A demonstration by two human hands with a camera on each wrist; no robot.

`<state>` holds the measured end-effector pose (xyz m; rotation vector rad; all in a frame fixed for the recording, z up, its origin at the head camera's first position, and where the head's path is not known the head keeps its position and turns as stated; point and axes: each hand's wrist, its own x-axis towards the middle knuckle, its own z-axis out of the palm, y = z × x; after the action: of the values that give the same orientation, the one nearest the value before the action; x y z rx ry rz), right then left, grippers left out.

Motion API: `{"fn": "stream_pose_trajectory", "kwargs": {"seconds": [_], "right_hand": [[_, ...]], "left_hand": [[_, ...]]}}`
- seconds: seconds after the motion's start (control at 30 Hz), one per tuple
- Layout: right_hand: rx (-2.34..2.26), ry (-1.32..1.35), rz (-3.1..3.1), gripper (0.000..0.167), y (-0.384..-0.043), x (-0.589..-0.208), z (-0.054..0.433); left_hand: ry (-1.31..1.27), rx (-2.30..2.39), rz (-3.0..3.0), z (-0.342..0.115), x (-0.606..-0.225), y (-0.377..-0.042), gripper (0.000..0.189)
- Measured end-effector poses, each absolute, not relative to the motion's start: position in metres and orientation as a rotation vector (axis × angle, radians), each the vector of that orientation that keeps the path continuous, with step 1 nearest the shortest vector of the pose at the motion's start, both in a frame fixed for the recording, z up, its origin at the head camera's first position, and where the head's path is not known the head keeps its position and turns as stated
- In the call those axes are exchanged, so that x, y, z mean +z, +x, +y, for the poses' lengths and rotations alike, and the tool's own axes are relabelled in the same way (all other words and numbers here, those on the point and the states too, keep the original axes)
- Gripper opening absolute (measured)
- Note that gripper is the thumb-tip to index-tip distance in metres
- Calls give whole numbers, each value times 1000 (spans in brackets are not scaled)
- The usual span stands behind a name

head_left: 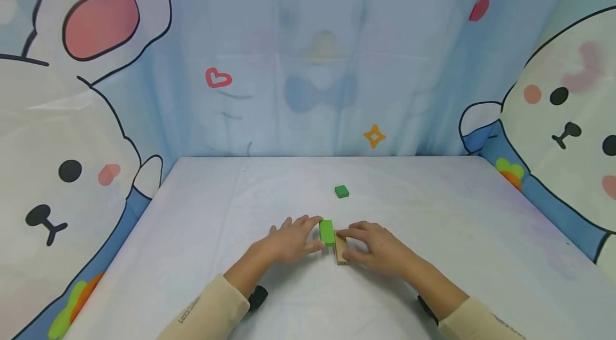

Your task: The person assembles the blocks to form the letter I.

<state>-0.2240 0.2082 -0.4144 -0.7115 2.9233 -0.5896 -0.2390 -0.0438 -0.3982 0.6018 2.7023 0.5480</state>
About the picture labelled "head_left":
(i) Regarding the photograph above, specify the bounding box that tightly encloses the person's left hand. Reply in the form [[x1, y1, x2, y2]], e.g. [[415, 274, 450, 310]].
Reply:
[[253, 215, 326, 265]]

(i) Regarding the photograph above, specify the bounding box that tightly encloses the black wrist band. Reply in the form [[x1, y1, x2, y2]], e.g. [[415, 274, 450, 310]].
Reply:
[[247, 285, 268, 312], [417, 295, 440, 326]]

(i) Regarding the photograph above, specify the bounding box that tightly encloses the person's right hand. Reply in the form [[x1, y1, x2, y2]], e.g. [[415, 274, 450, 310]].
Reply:
[[335, 221, 418, 278]]

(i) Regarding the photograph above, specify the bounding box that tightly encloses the long natural wooden block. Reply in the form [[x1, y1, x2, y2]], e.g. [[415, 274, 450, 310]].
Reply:
[[334, 235, 350, 266]]

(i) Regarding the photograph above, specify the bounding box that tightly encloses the person's left forearm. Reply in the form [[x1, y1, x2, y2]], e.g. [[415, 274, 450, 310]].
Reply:
[[156, 250, 266, 340]]

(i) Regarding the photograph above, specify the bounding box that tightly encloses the person's right forearm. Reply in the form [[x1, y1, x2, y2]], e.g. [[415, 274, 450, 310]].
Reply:
[[403, 258, 528, 340]]

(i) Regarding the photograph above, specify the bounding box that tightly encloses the long green wooden block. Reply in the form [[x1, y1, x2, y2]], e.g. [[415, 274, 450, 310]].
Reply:
[[319, 220, 336, 247]]

